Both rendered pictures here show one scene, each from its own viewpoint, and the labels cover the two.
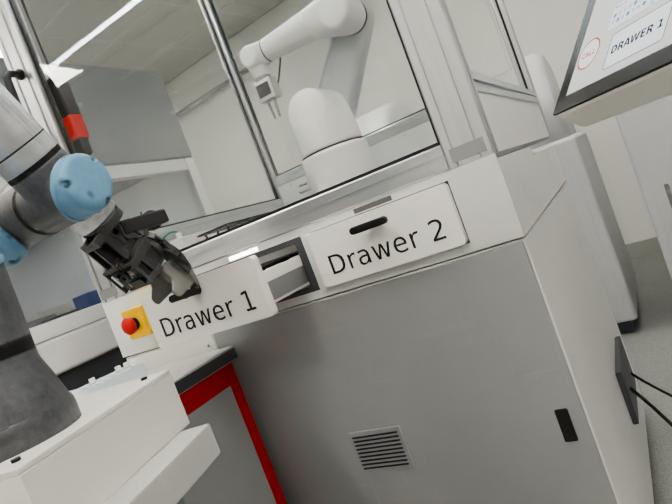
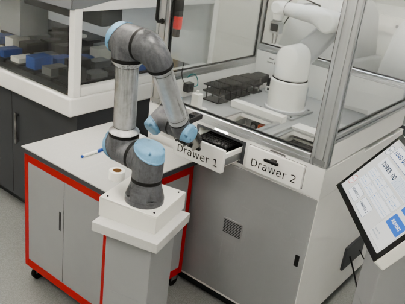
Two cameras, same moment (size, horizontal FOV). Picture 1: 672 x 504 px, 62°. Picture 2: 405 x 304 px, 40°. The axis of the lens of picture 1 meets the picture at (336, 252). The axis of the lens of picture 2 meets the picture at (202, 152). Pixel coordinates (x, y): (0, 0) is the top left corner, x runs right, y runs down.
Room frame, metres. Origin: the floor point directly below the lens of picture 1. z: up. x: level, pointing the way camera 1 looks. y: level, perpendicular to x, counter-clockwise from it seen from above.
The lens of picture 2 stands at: (-1.27, -0.04, 1.85)
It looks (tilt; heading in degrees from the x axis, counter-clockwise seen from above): 23 degrees down; 7
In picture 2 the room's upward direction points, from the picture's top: 7 degrees clockwise
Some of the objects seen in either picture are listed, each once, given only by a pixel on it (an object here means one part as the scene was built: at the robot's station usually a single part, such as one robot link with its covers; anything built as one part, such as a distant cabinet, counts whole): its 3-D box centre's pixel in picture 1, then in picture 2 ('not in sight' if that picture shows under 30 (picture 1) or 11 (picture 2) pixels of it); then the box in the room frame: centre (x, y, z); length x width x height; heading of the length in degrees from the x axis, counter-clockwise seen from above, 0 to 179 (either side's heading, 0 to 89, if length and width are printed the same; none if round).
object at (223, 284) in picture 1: (205, 304); (198, 151); (1.03, 0.26, 0.87); 0.29 x 0.02 x 0.11; 61
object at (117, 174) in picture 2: not in sight; (117, 174); (0.84, 0.58, 0.78); 0.07 x 0.07 x 0.04
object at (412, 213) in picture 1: (382, 238); (274, 166); (1.01, -0.09, 0.87); 0.29 x 0.02 x 0.11; 61
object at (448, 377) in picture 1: (420, 389); (265, 203); (1.56, -0.09, 0.40); 1.03 x 0.95 x 0.80; 61
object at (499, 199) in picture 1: (360, 234); (278, 125); (1.57, -0.08, 0.87); 1.02 x 0.95 x 0.14; 61
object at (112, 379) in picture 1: (111, 385); not in sight; (1.15, 0.53, 0.78); 0.12 x 0.08 x 0.04; 134
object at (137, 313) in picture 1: (141, 320); not in sight; (1.31, 0.49, 0.88); 0.07 x 0.05 x 0.07; 61
